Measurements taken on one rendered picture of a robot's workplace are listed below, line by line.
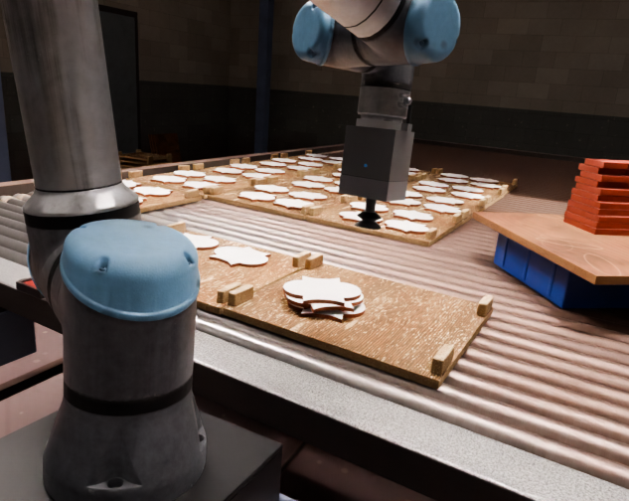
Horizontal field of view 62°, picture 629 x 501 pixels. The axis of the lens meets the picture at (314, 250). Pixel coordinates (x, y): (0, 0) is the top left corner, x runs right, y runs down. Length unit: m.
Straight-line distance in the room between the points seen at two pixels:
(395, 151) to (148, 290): 0.45
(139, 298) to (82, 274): 0.05
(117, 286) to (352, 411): 0.41
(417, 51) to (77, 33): 0.34
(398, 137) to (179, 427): 0.49
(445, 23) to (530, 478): 0.52
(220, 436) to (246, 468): 0.06
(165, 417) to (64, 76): 0.33
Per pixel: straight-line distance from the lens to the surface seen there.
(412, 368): 0.83
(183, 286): 0.47
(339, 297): 0.96
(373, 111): 0.78
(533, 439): 0.77
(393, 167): 0.78
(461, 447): 0.72
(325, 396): 0.77
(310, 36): 0.71
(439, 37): 0.62
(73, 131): 0.57
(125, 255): 0.46
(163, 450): 0.51
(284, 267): 1.19
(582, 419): 0.85
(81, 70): 0.57
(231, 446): 0.60
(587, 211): 1.46
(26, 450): 0.62
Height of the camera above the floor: 1.33
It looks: 17 degrees down
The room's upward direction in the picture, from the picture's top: 4 degrees clockwise
